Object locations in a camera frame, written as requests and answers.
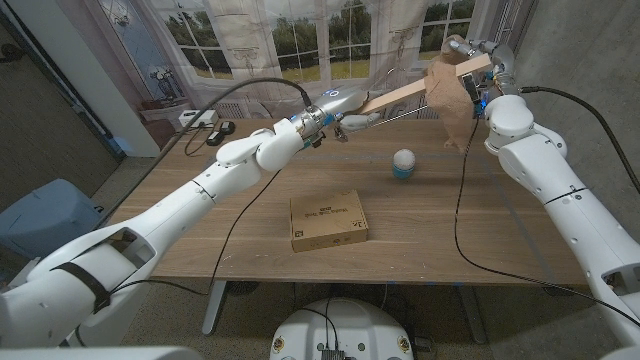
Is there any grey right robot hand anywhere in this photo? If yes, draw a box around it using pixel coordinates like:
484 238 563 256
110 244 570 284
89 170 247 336
447 37 516 97

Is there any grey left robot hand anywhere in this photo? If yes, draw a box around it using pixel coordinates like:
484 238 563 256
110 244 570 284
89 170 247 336
298 85 382 149

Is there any wooden hanger with metal clips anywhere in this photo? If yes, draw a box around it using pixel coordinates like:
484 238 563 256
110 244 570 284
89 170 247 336
333 53 494 144

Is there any tan elastic arm wrap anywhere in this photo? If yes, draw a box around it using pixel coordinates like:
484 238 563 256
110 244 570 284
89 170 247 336
423 34 477 154

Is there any flat cardboard box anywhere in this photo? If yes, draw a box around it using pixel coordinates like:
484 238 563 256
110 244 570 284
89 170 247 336
289 188 370 253

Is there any printed window backdrop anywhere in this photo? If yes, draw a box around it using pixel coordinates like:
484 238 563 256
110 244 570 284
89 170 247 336
97 0 539 121

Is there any white baseball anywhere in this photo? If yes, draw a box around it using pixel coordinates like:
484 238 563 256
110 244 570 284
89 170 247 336
392 148 417 170

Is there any white power strip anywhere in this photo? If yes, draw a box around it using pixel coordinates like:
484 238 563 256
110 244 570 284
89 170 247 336
178 109 220 129

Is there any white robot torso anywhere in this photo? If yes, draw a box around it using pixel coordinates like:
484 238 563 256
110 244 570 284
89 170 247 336
269 298 415 360

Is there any grey table leg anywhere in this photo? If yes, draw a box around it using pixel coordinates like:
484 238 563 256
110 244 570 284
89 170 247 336
457 285 487 346
201 279 227 336

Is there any blue plastic bin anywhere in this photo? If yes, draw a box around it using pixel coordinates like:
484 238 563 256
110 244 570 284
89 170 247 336
0 178 110 261

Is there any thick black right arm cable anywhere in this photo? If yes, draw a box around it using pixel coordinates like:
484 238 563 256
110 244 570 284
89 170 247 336
519 85 640 196

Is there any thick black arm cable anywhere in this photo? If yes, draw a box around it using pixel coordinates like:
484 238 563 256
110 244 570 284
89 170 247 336
519 85 640 196
92 77 314 226

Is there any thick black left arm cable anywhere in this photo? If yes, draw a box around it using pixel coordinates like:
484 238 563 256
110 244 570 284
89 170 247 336
92 77 314 226

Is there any black power cord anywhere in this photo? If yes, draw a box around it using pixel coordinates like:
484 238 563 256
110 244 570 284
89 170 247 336
182 128 211 157

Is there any thin black left wrist cable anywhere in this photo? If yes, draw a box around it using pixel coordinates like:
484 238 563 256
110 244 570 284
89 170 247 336
74 169 284 347

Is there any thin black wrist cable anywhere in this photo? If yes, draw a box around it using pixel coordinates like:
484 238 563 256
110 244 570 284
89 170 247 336
452 117 640 329
74 169 284 347

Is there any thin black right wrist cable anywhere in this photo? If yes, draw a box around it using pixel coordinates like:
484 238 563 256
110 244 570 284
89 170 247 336
452 117 640 329

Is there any black torso cable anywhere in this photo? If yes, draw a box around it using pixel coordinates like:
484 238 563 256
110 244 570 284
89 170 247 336
298 298 341 352

